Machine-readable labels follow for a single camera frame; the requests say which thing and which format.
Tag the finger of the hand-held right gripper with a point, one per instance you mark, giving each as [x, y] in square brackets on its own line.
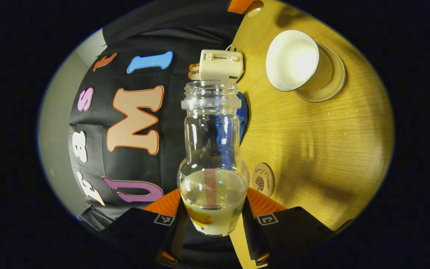
[239, 5]

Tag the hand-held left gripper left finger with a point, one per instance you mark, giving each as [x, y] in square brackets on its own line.
[140, 228]

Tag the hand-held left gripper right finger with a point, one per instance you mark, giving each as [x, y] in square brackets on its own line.
[297, 228]

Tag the round wooden coaster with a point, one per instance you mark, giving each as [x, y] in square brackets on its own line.
[263, 180]

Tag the cream teacup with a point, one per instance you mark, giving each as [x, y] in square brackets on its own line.
[293, 59]

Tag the glass water bottle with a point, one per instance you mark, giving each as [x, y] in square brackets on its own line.
[213, 149]

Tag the white toaster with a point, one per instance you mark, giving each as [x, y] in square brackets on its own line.
[220, 65]

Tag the brown bread slice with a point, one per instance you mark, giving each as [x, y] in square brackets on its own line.
[194, 67]
[194, 76]

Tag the blue towel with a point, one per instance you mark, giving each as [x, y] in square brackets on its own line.
[243, 112]

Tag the cream saucer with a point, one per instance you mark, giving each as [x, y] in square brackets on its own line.
[335, 82]

